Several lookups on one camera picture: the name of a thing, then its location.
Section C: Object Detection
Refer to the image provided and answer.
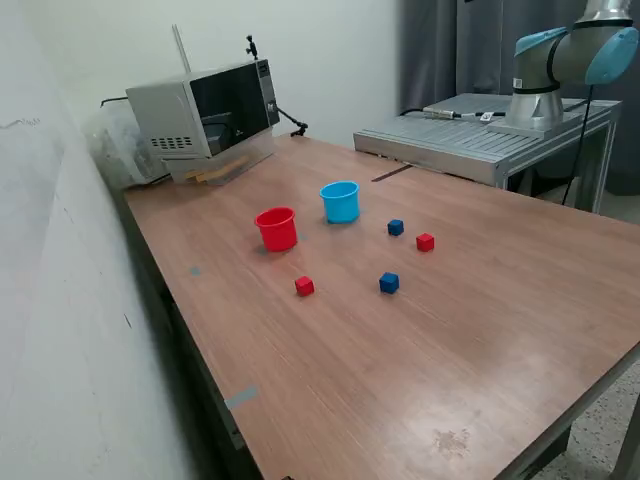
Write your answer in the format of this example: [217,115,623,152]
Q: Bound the aluminium robot base table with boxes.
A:
[352,92,624,214]

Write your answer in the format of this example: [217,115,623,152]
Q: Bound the blue plastic cup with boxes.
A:
[318,180,361,225]

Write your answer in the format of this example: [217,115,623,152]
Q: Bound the red plastic cup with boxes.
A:
[253,206,300,254]

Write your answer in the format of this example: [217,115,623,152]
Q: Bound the clear plastic box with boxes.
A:
[162,127,277,187]

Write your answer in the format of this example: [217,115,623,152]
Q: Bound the wooden stick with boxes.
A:
[194,162,251,184]
[184,156,250,180]

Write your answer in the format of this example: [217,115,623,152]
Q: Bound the long grey tape strip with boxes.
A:
[223,384,260,410]

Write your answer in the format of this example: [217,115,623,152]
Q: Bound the silver microwave oven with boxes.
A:
[124,58,281,161]

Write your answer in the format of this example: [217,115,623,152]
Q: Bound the clear plastic bag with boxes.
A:
[82,102,174,190]

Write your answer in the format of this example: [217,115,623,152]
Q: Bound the white rod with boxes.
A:
[171,23,193,75]

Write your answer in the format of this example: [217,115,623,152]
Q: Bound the black cable with silver connector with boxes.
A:
[398,104,507,122]

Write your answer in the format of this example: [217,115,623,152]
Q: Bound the black hanging cable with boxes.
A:
[560,84,596,206]

